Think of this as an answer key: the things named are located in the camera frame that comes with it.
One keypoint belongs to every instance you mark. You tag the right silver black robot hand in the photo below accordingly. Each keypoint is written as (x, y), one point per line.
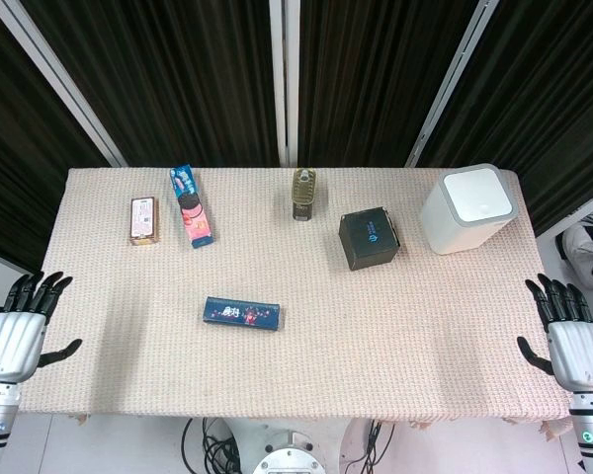
(580, 350)

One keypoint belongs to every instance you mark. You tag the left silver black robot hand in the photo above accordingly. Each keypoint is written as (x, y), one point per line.
(15, 340)

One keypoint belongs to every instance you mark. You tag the beige woven tablecloth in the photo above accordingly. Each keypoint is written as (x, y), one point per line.
(326, 336)

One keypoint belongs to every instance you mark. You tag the dark pleated curtain panel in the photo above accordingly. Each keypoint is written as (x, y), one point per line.
(548, 99)
(20, 148)
(178, 79)
(370, 79)

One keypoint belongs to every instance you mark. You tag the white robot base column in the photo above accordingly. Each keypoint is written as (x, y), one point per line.
(289, 459)

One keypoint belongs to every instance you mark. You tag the black cube cardboard box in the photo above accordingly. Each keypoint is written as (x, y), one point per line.
(370, 242)

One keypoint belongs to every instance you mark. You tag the blue pink snack packet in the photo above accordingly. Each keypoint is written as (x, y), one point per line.
(192, 212)

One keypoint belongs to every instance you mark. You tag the white square trash bin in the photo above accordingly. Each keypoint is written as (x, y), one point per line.
(462, 217)

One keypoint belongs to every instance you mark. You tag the dark blue box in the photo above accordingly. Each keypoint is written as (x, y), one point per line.
(242, 313)

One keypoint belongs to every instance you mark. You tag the small brown pink box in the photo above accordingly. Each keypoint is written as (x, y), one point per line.
(144, 219)

